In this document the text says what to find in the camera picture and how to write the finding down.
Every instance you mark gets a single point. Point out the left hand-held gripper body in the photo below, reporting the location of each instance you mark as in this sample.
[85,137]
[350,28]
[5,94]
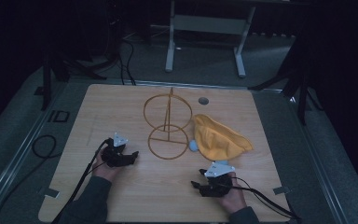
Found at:
[113,155]

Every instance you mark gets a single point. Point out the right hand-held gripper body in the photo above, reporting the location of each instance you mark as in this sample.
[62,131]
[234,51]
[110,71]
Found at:
[217,183]

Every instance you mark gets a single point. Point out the yellow cloth hat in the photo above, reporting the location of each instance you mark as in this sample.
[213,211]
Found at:
[219,140]

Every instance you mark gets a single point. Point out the person's left hand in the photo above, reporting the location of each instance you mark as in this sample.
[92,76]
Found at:
[104,169]

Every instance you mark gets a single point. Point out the person's right hand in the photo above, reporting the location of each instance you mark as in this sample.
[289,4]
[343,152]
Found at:
[234,199]

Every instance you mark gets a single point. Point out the grey tape piece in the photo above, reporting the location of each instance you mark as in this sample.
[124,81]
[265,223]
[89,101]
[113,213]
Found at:
[281,189]
[51,192]

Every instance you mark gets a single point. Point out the black floor marking tape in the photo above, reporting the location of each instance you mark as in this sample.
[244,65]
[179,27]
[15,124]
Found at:
[59,116]

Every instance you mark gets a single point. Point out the round grey table grommet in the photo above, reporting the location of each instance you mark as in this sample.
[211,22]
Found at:
[203,100]

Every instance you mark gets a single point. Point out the black tripod stand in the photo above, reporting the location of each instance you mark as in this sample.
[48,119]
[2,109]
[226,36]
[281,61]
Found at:
[295,77]
[56,68]

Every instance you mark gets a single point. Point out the white metal desk frame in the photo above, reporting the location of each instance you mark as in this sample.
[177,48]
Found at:
[209,28]

